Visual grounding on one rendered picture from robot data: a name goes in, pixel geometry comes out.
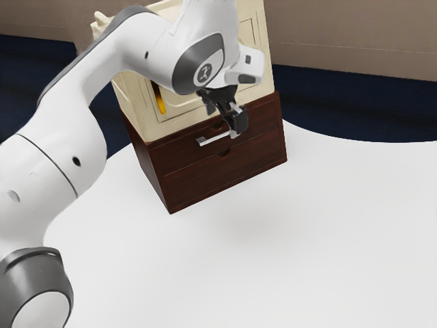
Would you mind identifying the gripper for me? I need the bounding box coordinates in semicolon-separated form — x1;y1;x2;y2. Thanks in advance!
195;85;249;139

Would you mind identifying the cream box with lid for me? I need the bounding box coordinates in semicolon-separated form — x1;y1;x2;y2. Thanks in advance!
89;0;276;144

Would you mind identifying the dark brown drawer cabinet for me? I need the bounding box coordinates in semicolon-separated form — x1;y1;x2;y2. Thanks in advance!
121;90;289;215

